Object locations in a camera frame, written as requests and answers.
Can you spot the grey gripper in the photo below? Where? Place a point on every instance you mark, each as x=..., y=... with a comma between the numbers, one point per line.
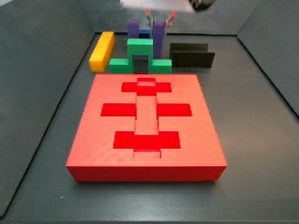
x=160, y=5

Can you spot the purple U-shaped block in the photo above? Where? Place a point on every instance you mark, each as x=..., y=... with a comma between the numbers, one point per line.
x=155, y=34

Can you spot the red puzzle board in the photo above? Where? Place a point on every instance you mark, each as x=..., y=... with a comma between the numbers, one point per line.
x=146, y=131

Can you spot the green stepped block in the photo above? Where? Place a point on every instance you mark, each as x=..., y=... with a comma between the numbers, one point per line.
x=139, y=47

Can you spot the yellow long block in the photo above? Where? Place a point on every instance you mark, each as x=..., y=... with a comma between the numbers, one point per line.
x=100, y=55

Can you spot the black angle bracket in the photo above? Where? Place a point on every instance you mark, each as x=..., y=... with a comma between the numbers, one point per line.
x=191, y=55

